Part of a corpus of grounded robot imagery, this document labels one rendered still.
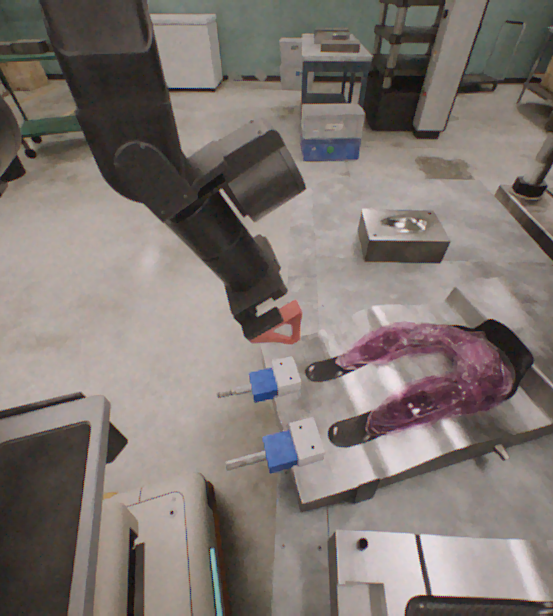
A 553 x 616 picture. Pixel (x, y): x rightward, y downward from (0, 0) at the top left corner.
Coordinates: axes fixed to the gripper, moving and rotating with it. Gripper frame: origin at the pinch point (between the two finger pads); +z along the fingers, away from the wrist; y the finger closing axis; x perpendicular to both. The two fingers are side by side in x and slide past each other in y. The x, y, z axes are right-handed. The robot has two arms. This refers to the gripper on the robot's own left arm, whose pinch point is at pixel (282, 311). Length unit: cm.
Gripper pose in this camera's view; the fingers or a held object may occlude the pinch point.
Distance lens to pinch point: 42.0
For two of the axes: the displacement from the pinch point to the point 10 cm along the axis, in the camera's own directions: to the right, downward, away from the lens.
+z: 4.3, 5.1, 7.4
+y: -2.9, -7.0, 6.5
